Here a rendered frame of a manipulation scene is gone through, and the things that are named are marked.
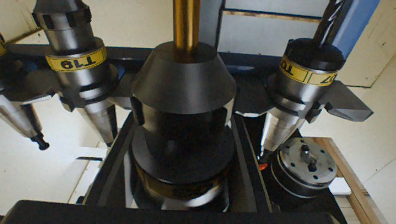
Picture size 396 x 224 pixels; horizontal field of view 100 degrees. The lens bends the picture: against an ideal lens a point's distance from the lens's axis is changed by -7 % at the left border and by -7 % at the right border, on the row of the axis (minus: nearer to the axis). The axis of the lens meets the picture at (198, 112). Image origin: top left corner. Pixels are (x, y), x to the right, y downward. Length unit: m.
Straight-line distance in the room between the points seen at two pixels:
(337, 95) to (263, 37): 0.57
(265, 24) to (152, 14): 0.65
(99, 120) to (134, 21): 1.02
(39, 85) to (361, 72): 1.70
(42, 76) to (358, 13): 0.34
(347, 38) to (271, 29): 0.55
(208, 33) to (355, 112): 0.65
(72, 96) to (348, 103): 0.28
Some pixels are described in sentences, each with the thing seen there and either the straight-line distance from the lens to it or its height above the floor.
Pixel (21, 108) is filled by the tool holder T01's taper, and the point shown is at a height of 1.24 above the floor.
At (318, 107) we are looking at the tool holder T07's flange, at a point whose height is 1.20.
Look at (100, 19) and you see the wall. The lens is 1.28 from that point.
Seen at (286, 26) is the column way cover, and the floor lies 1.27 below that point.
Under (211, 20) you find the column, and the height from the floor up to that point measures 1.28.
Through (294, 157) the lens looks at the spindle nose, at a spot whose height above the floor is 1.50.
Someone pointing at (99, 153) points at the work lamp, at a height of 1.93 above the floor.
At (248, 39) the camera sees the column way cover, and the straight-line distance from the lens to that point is 0.78.
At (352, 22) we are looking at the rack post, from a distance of 0.25.
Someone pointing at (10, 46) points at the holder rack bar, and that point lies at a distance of 0.34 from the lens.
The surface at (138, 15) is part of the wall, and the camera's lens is 1.19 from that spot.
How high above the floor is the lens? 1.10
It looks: 41 degrees up
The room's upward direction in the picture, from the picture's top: 176 degrees counter-clockwise
